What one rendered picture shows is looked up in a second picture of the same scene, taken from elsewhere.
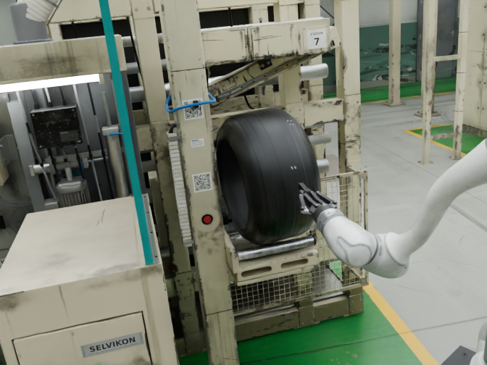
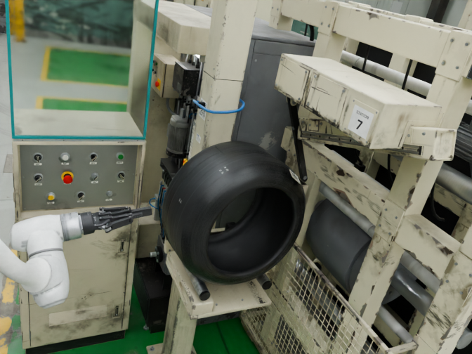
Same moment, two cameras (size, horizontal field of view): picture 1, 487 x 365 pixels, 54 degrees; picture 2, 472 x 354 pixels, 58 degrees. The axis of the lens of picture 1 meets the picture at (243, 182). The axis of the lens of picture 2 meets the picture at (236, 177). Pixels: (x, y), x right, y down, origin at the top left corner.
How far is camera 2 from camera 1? 2.13 m
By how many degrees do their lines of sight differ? 68
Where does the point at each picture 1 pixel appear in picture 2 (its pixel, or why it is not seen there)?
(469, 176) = not seen: outside the picture
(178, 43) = (210, 48)
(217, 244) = not seen: hidden behind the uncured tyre
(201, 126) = (202, 126)
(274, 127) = (211, 163)
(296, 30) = (347, 97)
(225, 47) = (292, 81)
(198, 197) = not seen: hidden behind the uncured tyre
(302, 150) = (194, 195)
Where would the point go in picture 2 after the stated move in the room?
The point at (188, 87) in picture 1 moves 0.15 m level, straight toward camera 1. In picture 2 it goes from (205, 89) to (168, 86)
